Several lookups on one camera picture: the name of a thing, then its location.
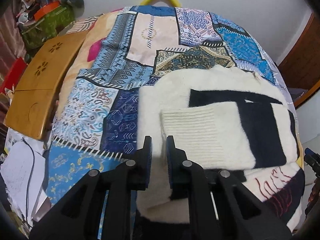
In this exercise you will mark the green patterned storage bag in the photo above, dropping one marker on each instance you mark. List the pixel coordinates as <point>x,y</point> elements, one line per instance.
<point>34,35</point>

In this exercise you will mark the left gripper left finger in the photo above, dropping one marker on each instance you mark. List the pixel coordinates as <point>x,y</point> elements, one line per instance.
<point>144,161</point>

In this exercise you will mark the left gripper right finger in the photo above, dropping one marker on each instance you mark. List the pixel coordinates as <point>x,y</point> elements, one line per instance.
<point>176,173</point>

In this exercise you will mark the white paper stack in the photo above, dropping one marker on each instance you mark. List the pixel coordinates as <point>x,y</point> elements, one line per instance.
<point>23,172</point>

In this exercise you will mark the brown wooden door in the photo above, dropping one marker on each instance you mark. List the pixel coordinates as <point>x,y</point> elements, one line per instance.
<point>300,68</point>

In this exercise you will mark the pink curtain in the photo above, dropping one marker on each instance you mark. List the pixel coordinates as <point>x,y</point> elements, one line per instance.
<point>12,45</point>

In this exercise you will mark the orange box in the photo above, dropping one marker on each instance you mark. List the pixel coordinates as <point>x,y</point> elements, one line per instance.
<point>46,9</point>

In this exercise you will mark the blue patchwork bedspread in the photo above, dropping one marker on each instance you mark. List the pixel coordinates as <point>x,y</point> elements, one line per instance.
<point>99,122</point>

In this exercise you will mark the white and navy fleece garment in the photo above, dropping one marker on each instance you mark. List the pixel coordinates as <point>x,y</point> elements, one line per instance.
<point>223,118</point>

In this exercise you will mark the red box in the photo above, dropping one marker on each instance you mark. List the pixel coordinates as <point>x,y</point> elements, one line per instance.
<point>15,72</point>

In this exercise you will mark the wooden folding lap table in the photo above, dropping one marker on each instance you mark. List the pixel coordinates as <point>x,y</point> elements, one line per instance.
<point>36,92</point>

